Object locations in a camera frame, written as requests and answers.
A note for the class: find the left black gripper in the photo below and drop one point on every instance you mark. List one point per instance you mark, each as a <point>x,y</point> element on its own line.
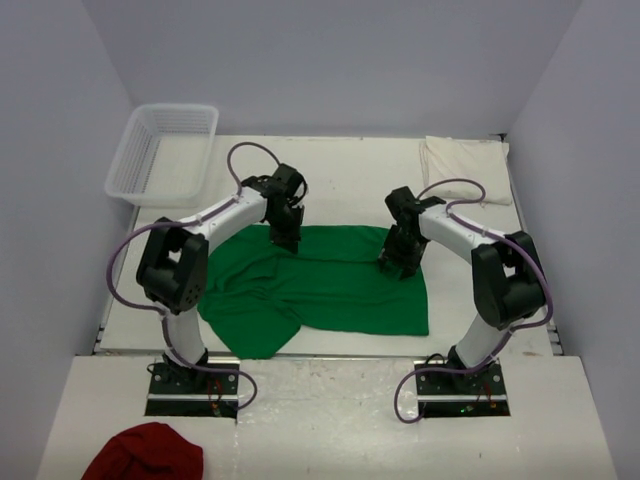
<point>289,240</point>

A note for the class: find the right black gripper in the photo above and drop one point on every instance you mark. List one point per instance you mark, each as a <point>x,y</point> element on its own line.
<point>408,264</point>

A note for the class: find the green t shirt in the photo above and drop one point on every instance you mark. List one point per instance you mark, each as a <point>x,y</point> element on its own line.
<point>259,296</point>

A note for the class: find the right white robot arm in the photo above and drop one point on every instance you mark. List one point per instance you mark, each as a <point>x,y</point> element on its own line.
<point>508,283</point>

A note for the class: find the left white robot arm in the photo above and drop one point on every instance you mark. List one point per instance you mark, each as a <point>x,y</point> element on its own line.
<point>174,265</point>

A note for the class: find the folded white t shirt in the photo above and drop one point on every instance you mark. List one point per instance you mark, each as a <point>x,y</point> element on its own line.
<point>482,161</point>

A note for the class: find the white plastic basket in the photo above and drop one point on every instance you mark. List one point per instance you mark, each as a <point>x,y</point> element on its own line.
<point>163,155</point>

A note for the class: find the red t shirt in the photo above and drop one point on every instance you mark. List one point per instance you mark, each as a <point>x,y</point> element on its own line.
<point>147,451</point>

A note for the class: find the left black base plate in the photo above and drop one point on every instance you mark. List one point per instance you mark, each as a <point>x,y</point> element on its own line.
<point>175,391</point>

